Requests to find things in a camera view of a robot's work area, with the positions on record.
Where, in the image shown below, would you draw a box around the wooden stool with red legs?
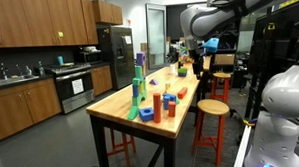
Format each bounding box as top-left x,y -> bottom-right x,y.
208,71 -> 233,105
189,98 -> 232,167
105,127 -> 137,167

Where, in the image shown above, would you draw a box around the white plastic container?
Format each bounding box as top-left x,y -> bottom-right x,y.
82,45 -> 99,53

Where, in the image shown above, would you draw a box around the white paper on oven door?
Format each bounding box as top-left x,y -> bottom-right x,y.
71,78 -> 85,95

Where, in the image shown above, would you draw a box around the green foam arch block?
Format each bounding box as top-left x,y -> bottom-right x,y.
130,79 -> 148,108

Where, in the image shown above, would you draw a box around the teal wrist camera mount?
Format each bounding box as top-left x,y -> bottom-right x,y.
201,37 -> 221,55

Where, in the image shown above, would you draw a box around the short green foam block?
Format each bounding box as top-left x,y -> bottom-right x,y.
131,77 -> 143,87

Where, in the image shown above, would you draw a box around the tall red foam block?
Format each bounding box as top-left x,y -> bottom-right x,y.
152,92 -> 163,124

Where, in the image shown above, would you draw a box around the brown wooden wall cabinets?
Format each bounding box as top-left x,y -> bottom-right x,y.
0,0 -> 99,49

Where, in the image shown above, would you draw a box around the black equipment rack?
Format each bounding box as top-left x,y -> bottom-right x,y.
241,0 -> 299,119

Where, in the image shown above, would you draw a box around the frosted glass door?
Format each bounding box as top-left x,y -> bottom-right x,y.
145,2 -> 169,71

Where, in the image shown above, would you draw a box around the stainless steel fridge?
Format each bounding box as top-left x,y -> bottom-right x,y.
96,24 -> 137,92

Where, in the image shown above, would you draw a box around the small brown wooden wall cabinet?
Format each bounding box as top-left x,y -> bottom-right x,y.
92,0 -> 123,27

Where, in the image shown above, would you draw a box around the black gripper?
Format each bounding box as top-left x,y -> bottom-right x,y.
189,47 -> 206,80

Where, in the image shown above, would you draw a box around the brown wooden board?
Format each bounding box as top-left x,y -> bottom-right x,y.
214,52 -> 237,66

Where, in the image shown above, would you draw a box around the green foam cylinder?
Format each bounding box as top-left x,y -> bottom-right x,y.
134,65 -> 144,79

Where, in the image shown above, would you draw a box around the blue rectangular foam block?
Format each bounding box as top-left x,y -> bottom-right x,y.
164,93 -> 178,104

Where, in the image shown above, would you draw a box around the long red-orange foam block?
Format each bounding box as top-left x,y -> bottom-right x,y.
177,86 -> 189,101

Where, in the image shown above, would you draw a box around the blue square block with hole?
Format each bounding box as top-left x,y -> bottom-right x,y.
137,106 -> 155,123

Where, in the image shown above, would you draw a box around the narrow brown wooden base cabinet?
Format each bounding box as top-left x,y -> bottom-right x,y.
90,64 -> 114,98

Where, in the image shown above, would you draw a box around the purple foam triangle block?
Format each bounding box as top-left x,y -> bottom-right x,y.
148,78 -> 160,87

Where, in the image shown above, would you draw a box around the brown wooden base cabinets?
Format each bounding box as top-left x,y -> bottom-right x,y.
0,77 -> 63,143

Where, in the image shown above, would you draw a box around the steel sink faucet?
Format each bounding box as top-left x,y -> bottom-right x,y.
0,62 -> 8,81

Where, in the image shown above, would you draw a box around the stainless steel stove oven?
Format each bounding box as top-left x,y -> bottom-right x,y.
43,61 -> 96,115

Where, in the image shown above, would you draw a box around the teal cup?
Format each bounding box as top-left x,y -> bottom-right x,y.
56,55 -> 65,67

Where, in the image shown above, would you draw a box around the long green foam block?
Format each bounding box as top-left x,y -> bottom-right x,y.
126,105 -> 141,121

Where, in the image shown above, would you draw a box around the white cup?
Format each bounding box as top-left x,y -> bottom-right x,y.
169,63 -> 177,76

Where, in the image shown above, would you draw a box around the short red foam block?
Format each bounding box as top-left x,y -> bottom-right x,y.
167,101 -> 178,118

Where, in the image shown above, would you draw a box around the purple foam cube with hole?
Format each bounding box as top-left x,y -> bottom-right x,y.
135,52 -> 147,67

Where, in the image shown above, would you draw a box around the blue foam cylinder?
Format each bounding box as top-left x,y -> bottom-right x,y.
132,84 -> 140,98
162,96 -> 171,111

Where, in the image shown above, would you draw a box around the black microwave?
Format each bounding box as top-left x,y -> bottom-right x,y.
75,49 -> 103,65

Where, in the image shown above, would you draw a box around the clear bag of colourful blocks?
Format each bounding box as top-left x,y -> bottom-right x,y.
178,45 -> 192,63

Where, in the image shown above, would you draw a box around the steel kitchen sink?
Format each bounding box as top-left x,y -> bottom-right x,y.
0,74 -> 41,88

